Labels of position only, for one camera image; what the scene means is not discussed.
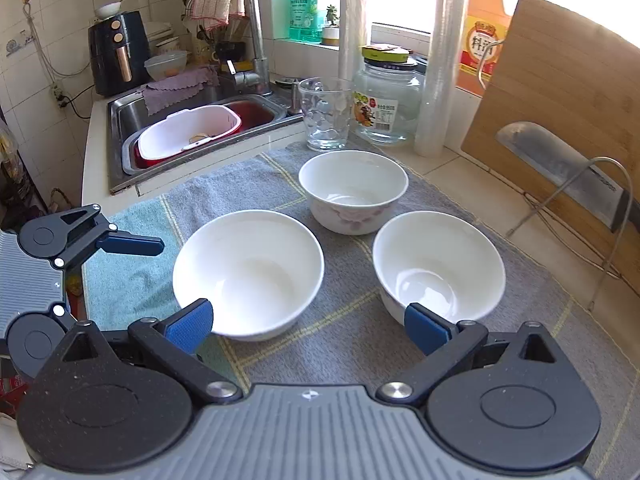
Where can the clear drinking glass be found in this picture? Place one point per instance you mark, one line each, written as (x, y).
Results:
(325, 120)

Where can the clear plastic bowl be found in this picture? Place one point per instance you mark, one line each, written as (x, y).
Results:
(165, 66)

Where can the white and pink plastic basket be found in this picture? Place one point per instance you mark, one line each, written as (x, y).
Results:
(170, 135)

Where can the glass storage jar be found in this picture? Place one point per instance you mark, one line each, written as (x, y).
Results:
(385, 110)

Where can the steel sink faucet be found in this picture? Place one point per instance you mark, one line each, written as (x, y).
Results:
(255, 35)

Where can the white bowl with purple flowers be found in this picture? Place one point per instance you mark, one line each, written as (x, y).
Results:
(440, 265)
(350, 180)
(250, 270)

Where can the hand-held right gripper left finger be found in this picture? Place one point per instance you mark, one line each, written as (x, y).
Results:
(190, 325)

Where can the green detergent bottle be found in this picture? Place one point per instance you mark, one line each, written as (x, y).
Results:
(304, 10)

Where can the black utensil holder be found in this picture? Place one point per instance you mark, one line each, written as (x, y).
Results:
(227, 50)

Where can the grey and teal checked towel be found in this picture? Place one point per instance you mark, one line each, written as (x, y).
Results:
(340, 310)

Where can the purple dish cloth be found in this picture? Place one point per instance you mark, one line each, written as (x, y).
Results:
(175, 87)

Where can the bamboo cutting board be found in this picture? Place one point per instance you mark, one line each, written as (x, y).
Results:
(560, 85)

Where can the small potted figurine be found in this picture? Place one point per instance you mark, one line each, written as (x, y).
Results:
(330, 35)

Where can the black air fryer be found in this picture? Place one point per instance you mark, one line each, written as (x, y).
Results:
(115, 50)

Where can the small white bowl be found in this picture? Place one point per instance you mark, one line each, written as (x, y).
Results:
(107, 10)

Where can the white wall socket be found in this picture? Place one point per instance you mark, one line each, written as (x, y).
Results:
(60, 95)

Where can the red plastic basin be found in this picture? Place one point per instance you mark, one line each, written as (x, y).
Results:
(255, 112)

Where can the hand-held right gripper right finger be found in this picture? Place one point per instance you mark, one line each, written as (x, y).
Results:
(427, 327)

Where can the white and pink dishcloth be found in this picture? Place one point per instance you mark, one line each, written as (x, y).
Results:
(215, 5)

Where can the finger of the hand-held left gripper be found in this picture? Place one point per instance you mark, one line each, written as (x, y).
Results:
(130, 246)
(64, 314)

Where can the orange cooking wine bottle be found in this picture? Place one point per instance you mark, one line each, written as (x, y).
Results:
(482, 45)

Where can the tall stack of clear cups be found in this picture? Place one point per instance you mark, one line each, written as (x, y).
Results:
(440, 85)

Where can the stainless steel sink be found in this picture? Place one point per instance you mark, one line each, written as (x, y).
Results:
(125, 120)

